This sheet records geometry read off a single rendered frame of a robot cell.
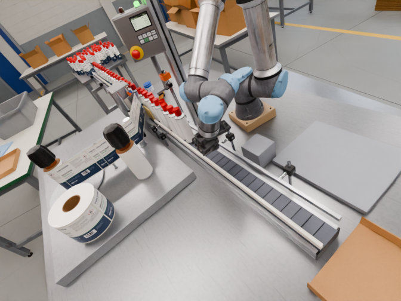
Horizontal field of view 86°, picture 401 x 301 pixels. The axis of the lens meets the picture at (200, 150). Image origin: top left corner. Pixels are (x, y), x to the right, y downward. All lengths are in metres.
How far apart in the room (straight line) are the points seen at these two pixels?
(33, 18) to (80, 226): 8.01
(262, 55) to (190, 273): 0.83
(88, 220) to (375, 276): 0.93
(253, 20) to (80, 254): 1.09
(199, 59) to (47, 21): 7.97
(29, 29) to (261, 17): 8.17
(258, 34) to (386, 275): 0.82
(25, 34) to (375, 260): 8.79
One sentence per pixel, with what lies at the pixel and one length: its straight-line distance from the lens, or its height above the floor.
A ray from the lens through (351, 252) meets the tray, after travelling 0.80.
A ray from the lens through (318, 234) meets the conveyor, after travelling 0.76.
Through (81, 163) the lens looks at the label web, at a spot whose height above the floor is 1.02.
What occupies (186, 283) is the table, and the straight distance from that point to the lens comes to 0.82.
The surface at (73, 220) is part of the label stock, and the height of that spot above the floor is 1.02.
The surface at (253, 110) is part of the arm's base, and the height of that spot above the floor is 0.92.
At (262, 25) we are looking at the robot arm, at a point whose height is 1.30.
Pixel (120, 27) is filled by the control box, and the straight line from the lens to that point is 1.09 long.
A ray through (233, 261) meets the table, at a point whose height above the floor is 0.83.
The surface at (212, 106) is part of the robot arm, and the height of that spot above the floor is 1.24.
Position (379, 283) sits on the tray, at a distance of 0.79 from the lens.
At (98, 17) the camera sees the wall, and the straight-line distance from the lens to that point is 8.58.
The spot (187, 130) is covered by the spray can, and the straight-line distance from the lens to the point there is 1.07.
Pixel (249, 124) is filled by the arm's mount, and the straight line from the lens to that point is 1.12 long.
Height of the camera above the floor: 1.57
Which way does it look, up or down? 41 degrees down
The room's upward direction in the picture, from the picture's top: 25 degrees counter-clockwise
